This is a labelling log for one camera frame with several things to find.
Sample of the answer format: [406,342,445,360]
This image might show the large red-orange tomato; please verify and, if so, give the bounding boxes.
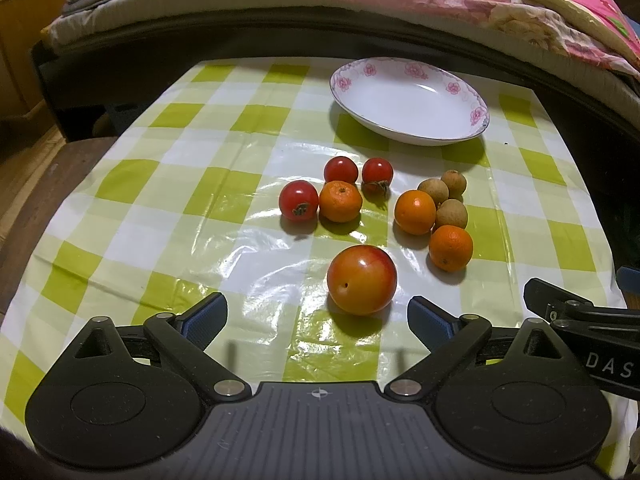
[326,245,397,316]

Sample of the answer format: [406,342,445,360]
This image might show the longan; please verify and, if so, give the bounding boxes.
[440,169,468,200]
[434,198,469,230]
[418,178,449,206]

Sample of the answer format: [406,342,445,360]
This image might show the white floral plate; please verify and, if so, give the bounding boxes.
[330,58,490,146]

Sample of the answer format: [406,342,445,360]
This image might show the cherry tomato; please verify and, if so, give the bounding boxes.
[323,156,359,184]
[279,180,319,222]
[361,157,394,195]

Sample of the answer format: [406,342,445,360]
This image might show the green checked tablecloth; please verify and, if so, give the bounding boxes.
[1,58,624,436]

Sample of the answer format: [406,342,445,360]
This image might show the wooden bedside cabinet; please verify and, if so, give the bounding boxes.
[1,0,66,119]

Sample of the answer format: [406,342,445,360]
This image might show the mandarin orange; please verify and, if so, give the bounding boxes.
[428,226,473,273]
[394,190,436,236]
[319,180,362,223]

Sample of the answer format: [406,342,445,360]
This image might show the longan front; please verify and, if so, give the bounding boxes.
[434,198,469,230]

